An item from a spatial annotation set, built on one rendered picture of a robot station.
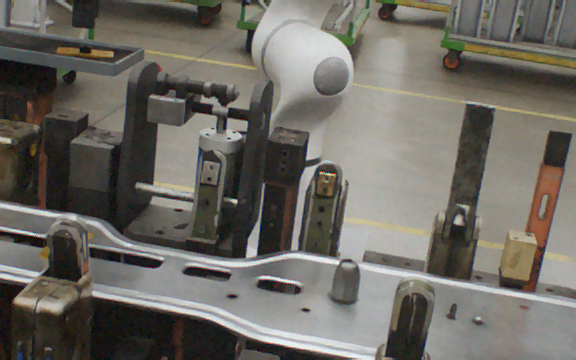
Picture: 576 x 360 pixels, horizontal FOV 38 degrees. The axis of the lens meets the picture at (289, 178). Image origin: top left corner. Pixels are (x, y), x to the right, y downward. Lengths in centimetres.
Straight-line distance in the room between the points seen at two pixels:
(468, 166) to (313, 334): 32
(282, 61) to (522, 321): 61
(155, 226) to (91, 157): 13
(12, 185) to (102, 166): 12
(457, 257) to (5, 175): 61
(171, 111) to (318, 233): 25
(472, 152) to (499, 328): 23
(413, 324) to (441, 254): 32
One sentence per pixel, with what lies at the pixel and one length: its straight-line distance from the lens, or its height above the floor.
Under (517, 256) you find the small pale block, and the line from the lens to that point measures 109.
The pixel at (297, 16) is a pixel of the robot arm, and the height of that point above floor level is 123.
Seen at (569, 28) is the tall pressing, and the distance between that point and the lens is 811.
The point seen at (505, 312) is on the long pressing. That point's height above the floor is 100.
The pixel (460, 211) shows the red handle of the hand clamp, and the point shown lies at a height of 108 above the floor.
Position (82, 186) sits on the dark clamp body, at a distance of 120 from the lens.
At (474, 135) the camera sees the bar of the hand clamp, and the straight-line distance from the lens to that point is 108.
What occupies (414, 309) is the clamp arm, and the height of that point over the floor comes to 109.
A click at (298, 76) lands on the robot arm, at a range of 136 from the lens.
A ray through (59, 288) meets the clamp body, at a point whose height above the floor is 105.
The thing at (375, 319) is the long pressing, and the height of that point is 100.
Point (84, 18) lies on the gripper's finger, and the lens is 127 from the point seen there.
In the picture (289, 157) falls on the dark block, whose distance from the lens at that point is 113.
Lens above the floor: 145
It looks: 19 degrees down
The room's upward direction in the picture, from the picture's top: 7 degrees clockwise
